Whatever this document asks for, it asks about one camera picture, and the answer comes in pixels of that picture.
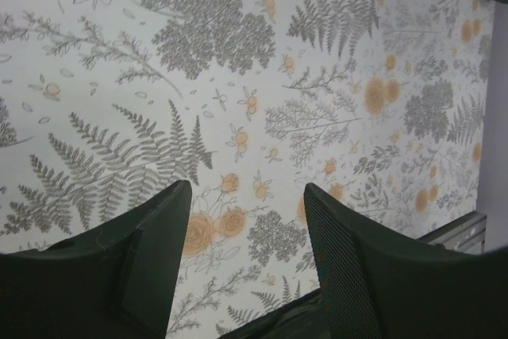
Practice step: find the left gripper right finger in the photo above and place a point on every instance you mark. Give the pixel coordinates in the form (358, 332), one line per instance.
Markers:
(378, 283)

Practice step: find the aluminium frame rail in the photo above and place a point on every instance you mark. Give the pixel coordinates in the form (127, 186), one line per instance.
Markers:
(465, 234)

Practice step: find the floral table cloth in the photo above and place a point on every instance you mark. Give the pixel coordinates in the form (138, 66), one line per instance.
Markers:
(104, 103)

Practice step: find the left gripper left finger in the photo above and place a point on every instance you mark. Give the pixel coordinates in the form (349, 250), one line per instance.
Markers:
(116, 280)

